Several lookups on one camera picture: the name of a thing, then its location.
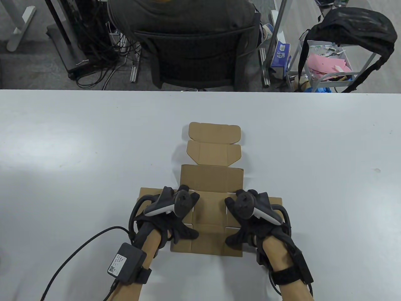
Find grey stand base with post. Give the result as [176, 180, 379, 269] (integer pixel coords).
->
[44, 0, 88, 76]

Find dark grey hand controller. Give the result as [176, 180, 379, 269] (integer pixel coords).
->
[235, 191, 294, 239]
[128, 186, 195, 240]

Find silver metal pole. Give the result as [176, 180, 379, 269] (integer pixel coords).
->
[263, 0, 287, 70]

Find black labelled wrist camera box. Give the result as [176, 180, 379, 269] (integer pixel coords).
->
[107, 243, 153, 285]

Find white desk leg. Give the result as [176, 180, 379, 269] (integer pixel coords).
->
[6, 0, 37, 52]

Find person's right hand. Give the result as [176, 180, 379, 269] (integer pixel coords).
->
[225, 188, 292, 249]

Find person's left hand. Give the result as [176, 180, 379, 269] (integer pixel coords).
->
[140, 185, 200, 245]

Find black plain wrist camera box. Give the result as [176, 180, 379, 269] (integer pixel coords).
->
[293, 248, 315, 284]

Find blue and white box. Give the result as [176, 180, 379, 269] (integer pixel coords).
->
[271, 41, 291, 79]

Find pink papers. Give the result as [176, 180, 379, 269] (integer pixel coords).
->
[305, 53, 353, 76]

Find brown cardboard small mailer box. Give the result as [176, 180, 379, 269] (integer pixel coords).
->
[137, 122, 284, 258]

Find dark grey right hand controller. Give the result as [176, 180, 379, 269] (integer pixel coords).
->
[235, 191, 294, 239]

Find tangle of black cables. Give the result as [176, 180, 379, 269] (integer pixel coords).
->
[67, 0, 145, 90]

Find dark grey left hand controller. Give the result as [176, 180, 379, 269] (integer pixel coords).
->
[128, 186, 195, 240]

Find black backpack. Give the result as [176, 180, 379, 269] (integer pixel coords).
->
[298, 7, 398, 93]

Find grey metal cart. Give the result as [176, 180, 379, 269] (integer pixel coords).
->
[287, 39, 378, 93]

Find person's left forearm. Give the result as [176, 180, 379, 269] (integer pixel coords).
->
[102, 224, 171, 301]

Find black mesh office chair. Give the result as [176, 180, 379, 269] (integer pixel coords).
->
[130, 13, 267, 92]

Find white power strip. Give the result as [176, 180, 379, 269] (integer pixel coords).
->
[108, 31, 129, 52]

